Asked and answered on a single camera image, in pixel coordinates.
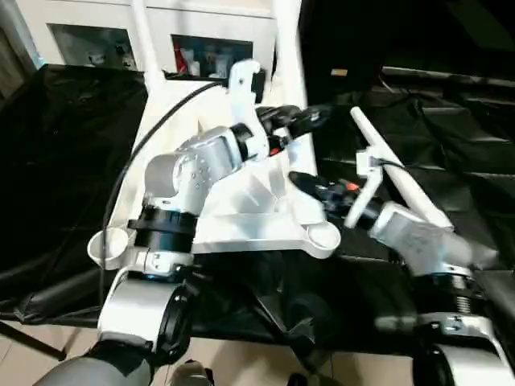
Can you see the black mat cover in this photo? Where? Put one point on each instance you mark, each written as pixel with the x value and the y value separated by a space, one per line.
pixel 60 161

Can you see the grey robot torso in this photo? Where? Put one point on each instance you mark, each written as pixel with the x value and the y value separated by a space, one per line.
pixel 92 366

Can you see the small brass fitting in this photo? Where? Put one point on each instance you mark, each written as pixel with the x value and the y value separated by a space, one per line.
pixel 339 72

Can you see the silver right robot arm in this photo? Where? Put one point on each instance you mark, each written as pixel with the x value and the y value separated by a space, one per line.
pixel 422 241

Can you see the white plastic table top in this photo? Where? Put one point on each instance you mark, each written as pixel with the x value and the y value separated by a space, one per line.
pixel 249 225

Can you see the red item behind glass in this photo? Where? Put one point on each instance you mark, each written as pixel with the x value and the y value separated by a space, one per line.
pixel 183 60

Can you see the white cabinet with glass doors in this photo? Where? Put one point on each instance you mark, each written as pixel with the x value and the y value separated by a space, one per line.
pixel 92 16

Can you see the white plastic table leg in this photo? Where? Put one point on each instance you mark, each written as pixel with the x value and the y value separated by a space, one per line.
pixel 402 177
pixel 145 40
pixel 289 52

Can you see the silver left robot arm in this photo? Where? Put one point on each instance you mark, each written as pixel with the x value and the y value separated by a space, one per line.
pixel 181 169

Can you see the grey rounded robot foot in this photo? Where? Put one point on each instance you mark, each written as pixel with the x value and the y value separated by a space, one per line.
pixel 193 374

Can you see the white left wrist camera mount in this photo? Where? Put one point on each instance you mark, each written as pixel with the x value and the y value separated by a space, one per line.
pixel 243 104

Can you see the long black rod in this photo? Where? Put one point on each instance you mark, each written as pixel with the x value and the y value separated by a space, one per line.
pixel 450 76

